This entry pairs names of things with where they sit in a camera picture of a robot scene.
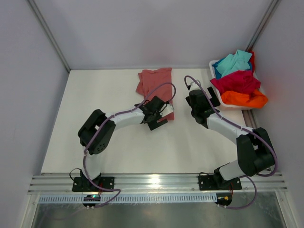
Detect salmon pink t shirt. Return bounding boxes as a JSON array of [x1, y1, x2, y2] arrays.
[[135, 67, 176, 122]]

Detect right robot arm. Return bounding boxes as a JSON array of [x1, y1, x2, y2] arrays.
[[186, 85, 277, 190]]

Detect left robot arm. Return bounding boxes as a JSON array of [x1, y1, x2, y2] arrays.
[[77, 96, 174, 191]]

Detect white plastic bin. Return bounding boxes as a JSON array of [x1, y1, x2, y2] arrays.
[[209, 60, 257, 110]]

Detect crimson red t shirt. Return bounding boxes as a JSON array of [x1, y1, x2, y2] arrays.
[[210, 70, 261, 95]]

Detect red t shirt in bin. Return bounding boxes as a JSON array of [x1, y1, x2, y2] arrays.
[[249, 51, 255, 73]]

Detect orange t shirt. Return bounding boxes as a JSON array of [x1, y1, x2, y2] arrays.
[[221, 89, 268, 109]]

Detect teal t shirt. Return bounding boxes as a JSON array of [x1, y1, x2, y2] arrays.
[[211, 49, 254, 79]]

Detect left black controller board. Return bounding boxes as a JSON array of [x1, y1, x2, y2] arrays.
[[83, 194, 101, 208]]

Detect black controller board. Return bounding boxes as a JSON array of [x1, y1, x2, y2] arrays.
[[83, 194, 101, 208], [215, 193, 232, 207]]

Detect right black controller board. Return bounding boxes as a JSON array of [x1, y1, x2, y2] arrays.
[[215, 193, 232, 207]]

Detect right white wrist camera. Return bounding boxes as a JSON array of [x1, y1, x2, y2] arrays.
[[186, 81, 200, 92]]

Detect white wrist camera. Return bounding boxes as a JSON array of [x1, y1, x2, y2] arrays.
[[160, 103, 174, 117], [186, 81, 200, 92]]

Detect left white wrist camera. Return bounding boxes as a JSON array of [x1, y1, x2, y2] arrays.
[[160, 103, 174, 117]]

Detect right side aluminium rail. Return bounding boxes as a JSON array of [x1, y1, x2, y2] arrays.
[[242, 110, 259, 129]]

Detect aluminium rail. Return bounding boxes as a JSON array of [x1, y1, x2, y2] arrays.
[[28, 173, 287, 194], [242, 110, 259, 129]]

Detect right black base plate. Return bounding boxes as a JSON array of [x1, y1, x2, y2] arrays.
[[198, 172, 242, 190]]

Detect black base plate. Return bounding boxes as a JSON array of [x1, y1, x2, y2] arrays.
[[198, 172, 242, 190], [72, 177, 114, 192]]

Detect aluminium front rail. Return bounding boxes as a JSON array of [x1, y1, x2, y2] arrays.
[[28, 173, 287, 194]]

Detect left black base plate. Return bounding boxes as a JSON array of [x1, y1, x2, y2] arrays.
[[72, 177, 114, 192]]

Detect right corner aluminium post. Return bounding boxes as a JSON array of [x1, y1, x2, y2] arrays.
[[246, 0, 281, 52]]

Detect corner aluminium post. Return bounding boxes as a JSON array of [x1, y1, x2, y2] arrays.
[[246, 0, 281, 52], [26, 0, 71, 73]]

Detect slotted grey cable duct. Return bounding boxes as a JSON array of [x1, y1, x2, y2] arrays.
[[38, 192, 216, 204]]

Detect left corner aluminium post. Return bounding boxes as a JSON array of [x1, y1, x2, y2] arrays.
[[26, 0, 71, 73]]

